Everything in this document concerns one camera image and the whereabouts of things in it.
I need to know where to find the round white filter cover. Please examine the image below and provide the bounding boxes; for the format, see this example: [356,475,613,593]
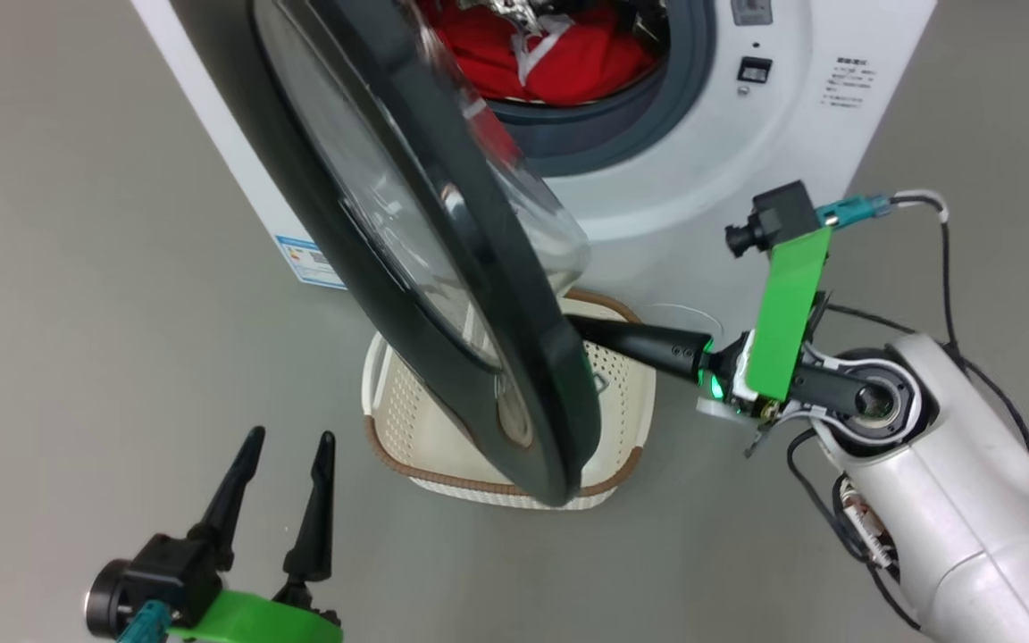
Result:
[635,302,725,338]

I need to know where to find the white front-load washing machine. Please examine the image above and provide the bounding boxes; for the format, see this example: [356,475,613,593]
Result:
[130,0,937,338]

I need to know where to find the cream laundry basket brown rim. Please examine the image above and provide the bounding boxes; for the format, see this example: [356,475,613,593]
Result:
[361,288,658,512]

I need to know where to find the right camera cable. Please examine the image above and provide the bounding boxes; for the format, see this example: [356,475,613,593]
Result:
[890,188,1029,519]

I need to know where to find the blue energy label sticker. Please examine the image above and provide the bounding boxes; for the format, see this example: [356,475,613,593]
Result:
[273,234,347,291]

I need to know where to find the red garment with white trim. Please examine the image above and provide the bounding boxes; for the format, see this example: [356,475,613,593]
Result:
[421,0,658,106]

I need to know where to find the teal camera connector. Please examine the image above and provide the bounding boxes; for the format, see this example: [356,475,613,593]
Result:
[816,194,892,226]
[117,600,174,643]

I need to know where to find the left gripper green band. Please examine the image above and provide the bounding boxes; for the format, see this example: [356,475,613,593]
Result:
[166,426,344,643]

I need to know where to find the teal right camera connector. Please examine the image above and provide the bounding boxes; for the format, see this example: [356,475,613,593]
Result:
[816,194,892,226]

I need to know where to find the teal left camera connector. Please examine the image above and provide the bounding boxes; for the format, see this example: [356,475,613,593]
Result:
[117,600,174,643]

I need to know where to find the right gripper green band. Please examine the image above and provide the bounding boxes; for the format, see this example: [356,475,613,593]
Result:
[566,226,866,425]

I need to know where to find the black right arm cable loop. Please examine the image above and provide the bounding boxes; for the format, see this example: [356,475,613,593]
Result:
[785,429,926,630]

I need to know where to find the black-rimmed glass washer door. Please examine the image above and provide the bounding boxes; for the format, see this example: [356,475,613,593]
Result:
[249,0,603,510]

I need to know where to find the grey rubber door gasket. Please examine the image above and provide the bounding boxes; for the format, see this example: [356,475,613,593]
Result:
[479,0,719,178]

